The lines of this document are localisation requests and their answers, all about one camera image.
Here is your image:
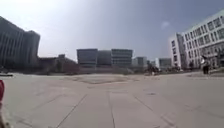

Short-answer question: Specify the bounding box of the large dark building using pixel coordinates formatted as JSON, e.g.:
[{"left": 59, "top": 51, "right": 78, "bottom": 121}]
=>
[{"left": 0, "top": 15, "right": 41, "bottom": 72}]

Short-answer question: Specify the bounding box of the low dark building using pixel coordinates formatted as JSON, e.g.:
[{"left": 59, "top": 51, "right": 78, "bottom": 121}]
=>
[{"left": 37, "top": 53, "right": 81, "bottom": 74}]

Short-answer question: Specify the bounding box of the low raised platform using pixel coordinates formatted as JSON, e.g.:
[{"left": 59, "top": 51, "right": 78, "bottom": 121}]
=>
[{"left": 78, "top": 66, "right": 135, "bottom": 76}]

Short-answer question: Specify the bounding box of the distant pale building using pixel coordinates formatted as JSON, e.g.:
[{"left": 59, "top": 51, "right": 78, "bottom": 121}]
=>
[{"left": 154, "top": 57, "right": 173, "bottom": 70}]

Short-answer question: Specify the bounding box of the glass-fronted block building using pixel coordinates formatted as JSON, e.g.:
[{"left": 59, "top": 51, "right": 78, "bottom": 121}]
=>
[{"left": 76, "top": 48, "right": 134, "bottom": 70}]

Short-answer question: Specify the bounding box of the white multi-storey building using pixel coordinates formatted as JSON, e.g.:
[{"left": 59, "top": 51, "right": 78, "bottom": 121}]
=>
[{"left": 168, "top": 9, "right": 224, "bottom": 70}]

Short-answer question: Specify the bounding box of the red object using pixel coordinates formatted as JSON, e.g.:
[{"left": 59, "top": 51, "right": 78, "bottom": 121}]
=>
[{"left": 0, "top": 79, "right": 5, "bottom": 103}]

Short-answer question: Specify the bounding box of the person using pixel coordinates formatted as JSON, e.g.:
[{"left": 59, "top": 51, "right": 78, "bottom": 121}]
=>
[
  {"left": 188, "top": 60, "right": 195, "bottom": 72},
  {"left": 148, "top": 64, "right": 160, "bottom": 76},
  {"left": 200, "top": 55, "right": 211, "bottom": 76}
]

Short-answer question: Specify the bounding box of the distant grey building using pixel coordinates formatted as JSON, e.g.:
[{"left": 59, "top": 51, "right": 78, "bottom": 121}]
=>
[{"left": 132, "top": 56, "right": 149, "bottom": 68}]

